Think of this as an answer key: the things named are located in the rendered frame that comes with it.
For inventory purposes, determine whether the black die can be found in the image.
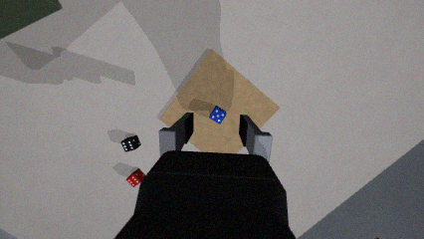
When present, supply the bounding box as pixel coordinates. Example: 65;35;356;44
121;135;141;152

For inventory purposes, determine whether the tan square mat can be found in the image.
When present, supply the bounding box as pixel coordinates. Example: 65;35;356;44
160;49;279;153

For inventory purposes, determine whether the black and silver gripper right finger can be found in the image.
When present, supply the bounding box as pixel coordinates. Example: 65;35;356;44
239;115;273;163

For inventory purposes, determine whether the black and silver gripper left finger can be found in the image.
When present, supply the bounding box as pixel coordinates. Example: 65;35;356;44
159;113;193;156

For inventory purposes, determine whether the blue die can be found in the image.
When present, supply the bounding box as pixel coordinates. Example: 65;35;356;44
210;106;226;124

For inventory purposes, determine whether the red die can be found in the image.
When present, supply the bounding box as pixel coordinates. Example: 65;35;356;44
126;169;145;187

